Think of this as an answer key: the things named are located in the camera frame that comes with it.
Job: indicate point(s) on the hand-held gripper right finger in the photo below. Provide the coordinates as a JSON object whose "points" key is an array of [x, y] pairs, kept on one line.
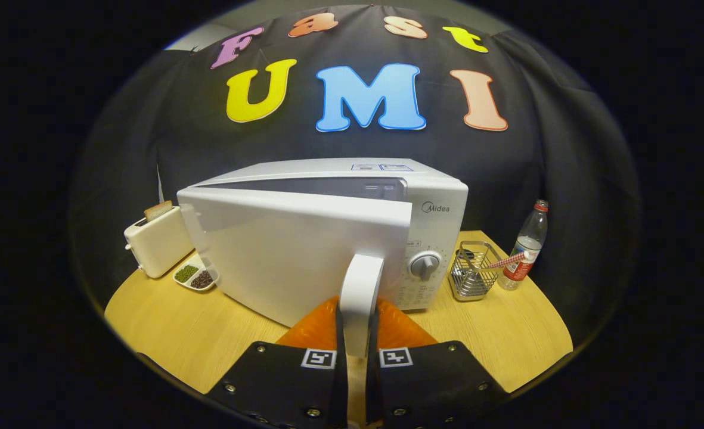
{"points": [[429, 387]]}

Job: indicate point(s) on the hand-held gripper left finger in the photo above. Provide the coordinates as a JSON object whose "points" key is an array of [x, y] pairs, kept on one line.
{"points": [[280, 387]]}

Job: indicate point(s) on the white toaster oven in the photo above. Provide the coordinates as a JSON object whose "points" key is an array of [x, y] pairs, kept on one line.
{"points": [[280, 256]]}

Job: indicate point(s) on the cream bread toaster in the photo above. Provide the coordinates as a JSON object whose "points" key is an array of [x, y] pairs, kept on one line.
{"points": [[158, 244]]}

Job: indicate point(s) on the white divided bean dish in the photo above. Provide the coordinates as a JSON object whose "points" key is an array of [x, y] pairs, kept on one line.
{"points": [[195, 277]]}

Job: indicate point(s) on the pink striped straw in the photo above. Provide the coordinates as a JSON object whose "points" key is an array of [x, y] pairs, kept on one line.
{"points": [[509, 260]]}

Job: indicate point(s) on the clear plastic water bottle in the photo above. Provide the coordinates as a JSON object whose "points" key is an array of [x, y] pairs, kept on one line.
{"points": [[527, 247]]}

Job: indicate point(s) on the toasted bread slice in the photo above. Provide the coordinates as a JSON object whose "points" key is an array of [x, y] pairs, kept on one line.
{"points": [[158, 210]]}

